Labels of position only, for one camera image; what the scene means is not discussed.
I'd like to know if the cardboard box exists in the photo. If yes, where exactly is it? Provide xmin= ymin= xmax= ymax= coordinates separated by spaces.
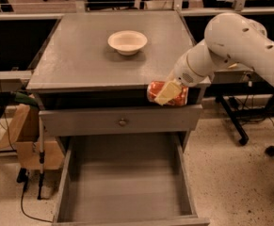
xmin=0 ymin=105 xmax=64 ymax=170

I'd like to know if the black floor cable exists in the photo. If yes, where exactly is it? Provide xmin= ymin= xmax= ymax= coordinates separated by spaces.
xmin=16 ymin=168 xmax=54 ymax=224

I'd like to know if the silver black pole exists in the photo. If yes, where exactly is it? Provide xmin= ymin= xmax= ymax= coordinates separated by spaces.
xmin=37 ymin=119 xmax=45 ymax=200

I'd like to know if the open grey middle drawer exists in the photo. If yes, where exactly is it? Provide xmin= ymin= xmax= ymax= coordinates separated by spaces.
xmin=52 ymin=133 xmax=210 ymax=226

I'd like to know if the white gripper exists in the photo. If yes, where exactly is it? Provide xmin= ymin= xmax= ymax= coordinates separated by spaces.
xmin=154 ymin=52 xmax=202 ymax=105

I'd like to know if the white bowl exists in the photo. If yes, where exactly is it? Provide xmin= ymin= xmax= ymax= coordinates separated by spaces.
xmin=107 ymin=30 xmax=148 ymax=56

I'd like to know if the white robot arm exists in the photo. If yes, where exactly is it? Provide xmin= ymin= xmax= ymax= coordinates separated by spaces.
xmin=154 ymin=12 xmax=274 ymax=105

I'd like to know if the round metal drawer knob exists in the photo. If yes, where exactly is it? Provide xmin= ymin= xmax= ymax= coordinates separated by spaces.
xmin=118 ymin=118 xmax=127 ymax=126

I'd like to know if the closed grey top drawer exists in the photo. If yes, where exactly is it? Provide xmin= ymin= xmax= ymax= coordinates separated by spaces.
xmin=40 ymin=105 xmax=202 ymax=137

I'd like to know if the green object behind box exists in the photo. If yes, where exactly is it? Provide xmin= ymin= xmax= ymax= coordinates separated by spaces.
xmin=12 ymin=92 xmax=38 ymax=107

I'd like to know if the black table leg base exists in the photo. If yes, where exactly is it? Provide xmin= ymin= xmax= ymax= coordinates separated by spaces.
xmin=216 ymin=96 xmax=249 ymax=146

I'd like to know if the grey drawer cabinet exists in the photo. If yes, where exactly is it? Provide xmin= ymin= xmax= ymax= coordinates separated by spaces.
xmin=27 ymin=10 xmax=210 ymax=143

